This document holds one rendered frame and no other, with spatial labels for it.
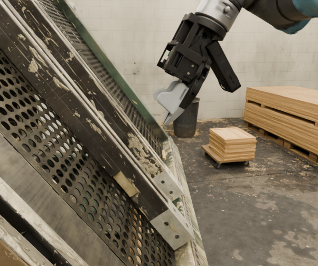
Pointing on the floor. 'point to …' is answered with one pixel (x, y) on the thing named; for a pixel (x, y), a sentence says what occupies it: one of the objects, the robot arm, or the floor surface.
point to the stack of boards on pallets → (295, 120)
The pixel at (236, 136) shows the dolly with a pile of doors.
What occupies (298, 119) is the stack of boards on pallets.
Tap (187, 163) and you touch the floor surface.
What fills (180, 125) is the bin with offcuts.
